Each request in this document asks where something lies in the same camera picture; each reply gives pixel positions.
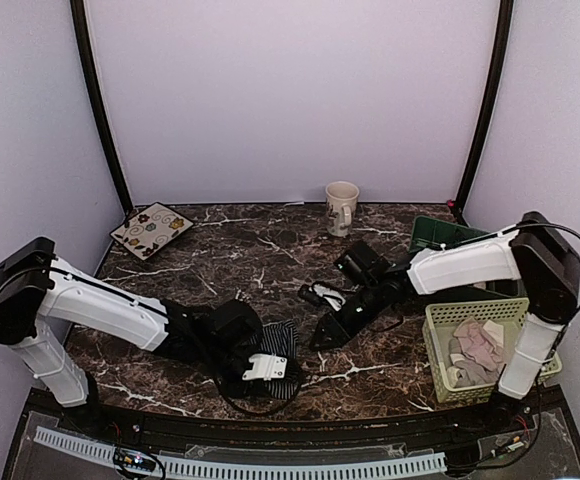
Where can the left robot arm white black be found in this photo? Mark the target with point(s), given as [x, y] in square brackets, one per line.
[36, 286]

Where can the grey cloth in basket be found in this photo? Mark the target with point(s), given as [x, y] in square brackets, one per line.
[467, 371]

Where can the navy striped boxer underwear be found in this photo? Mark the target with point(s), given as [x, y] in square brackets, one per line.
[274, 365]

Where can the right black frame post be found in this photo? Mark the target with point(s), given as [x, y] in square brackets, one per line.
[490, 93]

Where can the black frame post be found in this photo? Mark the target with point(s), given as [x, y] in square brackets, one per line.
[96, 100]
[490, 93]

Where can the left black frame post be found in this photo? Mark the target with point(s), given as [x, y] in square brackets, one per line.
[96, 100]

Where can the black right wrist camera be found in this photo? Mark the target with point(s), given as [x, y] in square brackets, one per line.
[362, 265]

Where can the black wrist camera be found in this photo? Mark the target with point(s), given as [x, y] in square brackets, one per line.
[235, 322]
[362, 265]

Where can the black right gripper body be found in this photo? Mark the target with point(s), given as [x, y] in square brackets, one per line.
[371, 307]

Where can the grey slotted cable duct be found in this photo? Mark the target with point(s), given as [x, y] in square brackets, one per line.
[233, 464]

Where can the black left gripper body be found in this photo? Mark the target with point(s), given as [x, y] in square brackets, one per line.
[218, 355]

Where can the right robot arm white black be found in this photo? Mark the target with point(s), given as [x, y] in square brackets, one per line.
[532, 259]

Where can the pink cloth in basket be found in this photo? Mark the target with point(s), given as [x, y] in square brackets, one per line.
[481, 338]

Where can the floral square ceramic plate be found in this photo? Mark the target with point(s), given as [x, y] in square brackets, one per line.
[145, 233]

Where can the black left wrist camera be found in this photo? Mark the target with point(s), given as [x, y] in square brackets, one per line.
[235, 322]

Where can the light green perforated basket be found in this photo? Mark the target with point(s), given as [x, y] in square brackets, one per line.
[529, 347]

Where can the cream ceramic mug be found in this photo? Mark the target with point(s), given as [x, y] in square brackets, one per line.
[341, 203]

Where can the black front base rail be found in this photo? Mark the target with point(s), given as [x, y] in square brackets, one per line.
[459, 430]

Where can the dark green divided organizer tray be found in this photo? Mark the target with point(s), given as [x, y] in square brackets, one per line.
[428, 232]

